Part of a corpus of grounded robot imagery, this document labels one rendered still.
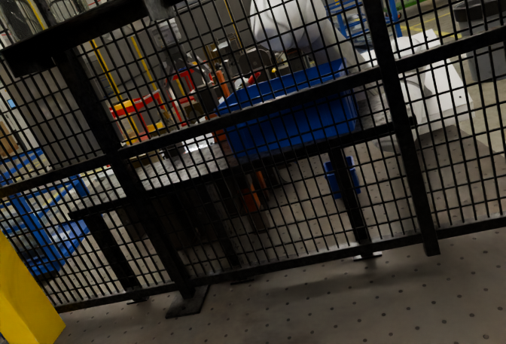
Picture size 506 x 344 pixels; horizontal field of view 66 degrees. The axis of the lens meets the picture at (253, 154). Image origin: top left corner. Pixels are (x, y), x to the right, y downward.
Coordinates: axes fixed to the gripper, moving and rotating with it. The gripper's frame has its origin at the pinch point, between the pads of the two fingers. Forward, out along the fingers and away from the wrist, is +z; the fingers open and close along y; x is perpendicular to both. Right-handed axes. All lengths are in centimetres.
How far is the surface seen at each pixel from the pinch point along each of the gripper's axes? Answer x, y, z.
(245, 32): 768, -127, 13
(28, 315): -66, -43, 32
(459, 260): -60, 66, 43
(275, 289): -59, 24, 43
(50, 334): -64, -43, 41
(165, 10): -62, 26, -26
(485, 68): 251, 176, 99
